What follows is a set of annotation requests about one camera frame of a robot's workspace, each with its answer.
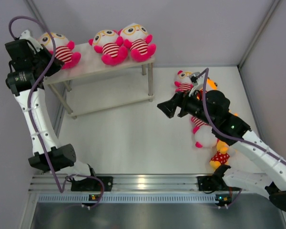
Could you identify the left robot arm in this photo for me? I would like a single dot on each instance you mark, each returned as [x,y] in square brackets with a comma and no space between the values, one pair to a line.
[49,155]

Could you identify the aluminium rail base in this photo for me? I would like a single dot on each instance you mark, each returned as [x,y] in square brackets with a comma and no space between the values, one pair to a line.
[130,183]

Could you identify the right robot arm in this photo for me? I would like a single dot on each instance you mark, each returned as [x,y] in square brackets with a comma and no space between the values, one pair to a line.
[238,134]

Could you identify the pink panda plush top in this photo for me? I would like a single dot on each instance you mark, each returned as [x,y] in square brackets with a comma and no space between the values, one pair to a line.
[183,81]

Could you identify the grey slotted cable duct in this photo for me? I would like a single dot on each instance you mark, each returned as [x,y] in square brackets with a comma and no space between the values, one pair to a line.
[130,198]

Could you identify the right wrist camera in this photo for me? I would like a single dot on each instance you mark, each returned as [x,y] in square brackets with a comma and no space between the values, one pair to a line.
[197,80]

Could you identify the left black mount plate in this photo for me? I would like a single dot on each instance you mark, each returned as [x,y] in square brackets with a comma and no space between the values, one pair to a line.
[88,184]

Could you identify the wall corner metal strip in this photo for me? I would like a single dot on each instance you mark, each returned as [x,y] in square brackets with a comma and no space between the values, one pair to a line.
[39,18]
[259,32]

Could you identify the wall corner metal strip right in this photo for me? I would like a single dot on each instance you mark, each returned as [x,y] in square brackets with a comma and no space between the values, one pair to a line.
[259,32]

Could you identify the right black mount plate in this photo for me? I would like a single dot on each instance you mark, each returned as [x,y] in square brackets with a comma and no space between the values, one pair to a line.
[206,183]

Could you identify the white two-tier shelf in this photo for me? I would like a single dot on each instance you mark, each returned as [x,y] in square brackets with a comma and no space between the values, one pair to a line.
[92,86]

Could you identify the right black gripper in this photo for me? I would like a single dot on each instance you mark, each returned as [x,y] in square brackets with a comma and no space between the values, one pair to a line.
[181,98]

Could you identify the pink panda plush face down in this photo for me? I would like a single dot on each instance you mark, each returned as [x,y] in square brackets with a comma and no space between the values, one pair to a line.
[63,49]

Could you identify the wall corner metal strip left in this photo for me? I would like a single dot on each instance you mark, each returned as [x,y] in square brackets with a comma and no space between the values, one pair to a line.
[39,18]

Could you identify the black mount plate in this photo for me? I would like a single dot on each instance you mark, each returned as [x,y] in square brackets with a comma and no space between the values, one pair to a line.
[88,184]
[206,183]

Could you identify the orange plush bottom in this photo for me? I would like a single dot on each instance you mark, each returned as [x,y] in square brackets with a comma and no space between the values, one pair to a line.
[222,155]

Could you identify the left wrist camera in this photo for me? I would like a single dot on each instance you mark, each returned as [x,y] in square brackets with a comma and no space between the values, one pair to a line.
[28,36]

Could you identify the orange plush top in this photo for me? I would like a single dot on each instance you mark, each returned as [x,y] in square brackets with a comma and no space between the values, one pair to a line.
[210,85]

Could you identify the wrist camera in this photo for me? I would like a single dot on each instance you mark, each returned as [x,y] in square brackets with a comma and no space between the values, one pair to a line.
[197,80]
[28,36]

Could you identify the pink panda plush with glasses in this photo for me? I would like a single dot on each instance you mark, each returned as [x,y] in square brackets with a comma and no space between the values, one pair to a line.
[138,41]

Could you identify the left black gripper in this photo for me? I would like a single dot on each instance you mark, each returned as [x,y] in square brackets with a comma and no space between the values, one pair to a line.
[56,65]

